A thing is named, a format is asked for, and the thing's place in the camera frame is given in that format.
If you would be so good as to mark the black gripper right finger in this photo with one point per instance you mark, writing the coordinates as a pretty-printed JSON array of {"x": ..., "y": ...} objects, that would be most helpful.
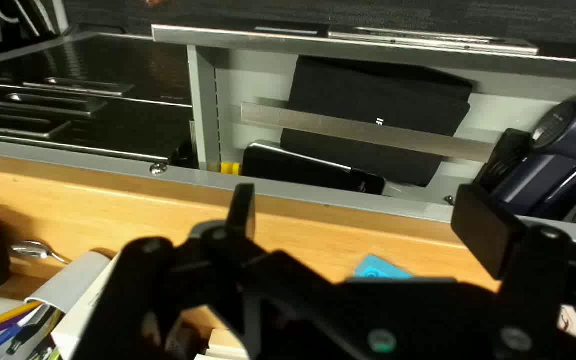
[{"x": 489, "y": 230}]

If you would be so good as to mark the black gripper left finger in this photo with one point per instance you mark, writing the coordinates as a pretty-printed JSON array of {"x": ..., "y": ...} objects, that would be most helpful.
[{"x": 240, "y": 206}]

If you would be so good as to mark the blue toy brick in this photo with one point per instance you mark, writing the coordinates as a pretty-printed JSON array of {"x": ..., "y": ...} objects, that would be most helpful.
[{"x": 380, "y": 268}]

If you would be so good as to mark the small yellow item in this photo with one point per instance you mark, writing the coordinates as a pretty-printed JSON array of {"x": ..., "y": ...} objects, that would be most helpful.
[{"x": 230, "y": 168}]

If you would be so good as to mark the black flat case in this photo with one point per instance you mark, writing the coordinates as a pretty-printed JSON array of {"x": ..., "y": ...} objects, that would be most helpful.
[{"x": 309, "y": 170}]

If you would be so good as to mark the dark blue stapler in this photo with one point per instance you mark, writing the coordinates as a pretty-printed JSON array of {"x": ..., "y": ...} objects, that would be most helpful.
[{"x": 554, "y": 167}]

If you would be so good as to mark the black bin in shelf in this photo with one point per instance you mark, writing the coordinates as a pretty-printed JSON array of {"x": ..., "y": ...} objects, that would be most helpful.
[{"x": 380, "y": 93}]

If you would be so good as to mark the white desk organiser tray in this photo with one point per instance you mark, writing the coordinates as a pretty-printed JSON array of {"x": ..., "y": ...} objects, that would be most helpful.
[{"x": 74, "y": 287}]

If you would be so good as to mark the silver metal clip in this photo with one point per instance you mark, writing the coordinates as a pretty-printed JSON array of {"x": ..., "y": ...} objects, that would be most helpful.
[{"x": 34, "y": 250}]

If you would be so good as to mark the yellow pencil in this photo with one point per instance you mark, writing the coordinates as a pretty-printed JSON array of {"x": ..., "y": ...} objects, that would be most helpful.
[{"x": 10, "y": 313}]

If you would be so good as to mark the grey metal divider rail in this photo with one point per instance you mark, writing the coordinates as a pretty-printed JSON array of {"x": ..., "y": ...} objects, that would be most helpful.
[{"x": 368, "y": 130}]

